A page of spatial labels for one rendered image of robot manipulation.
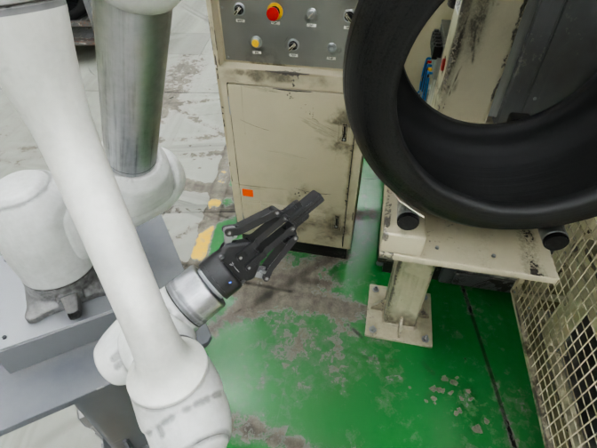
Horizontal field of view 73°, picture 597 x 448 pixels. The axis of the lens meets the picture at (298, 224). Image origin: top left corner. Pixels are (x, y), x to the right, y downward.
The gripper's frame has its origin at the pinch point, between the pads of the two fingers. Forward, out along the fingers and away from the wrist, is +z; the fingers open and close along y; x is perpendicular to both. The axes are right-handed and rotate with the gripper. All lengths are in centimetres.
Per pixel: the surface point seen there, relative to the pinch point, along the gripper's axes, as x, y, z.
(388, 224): -4.9, 19.4, 14.5
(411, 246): -0.6, 24.6, 15.0
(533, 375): 4, 92, 29
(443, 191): 8.4, 10.9, 21.1
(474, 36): -13, 1, 57
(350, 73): 1.2, -14.4, 18.2
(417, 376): -31, 106, 7
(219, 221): -140, 55, -14
